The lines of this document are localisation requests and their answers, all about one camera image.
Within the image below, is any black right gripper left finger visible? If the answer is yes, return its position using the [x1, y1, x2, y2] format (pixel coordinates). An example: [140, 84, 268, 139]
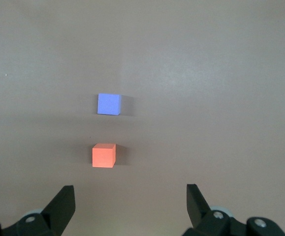
[0, 185, 76, 236]

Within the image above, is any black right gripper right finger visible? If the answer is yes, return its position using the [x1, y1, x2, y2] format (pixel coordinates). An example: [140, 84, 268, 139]
[183, 183, 285, 236]

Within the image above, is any orange foam block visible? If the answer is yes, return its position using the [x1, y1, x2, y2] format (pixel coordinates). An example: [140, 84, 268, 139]
[92, 144, 117, 169]

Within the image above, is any purple foam block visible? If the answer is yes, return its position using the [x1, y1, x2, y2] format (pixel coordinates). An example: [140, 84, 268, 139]
[97, 93, 122, 116]

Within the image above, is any brown table mat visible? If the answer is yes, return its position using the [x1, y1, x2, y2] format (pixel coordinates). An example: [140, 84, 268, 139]
[0, 0, 285, 236]

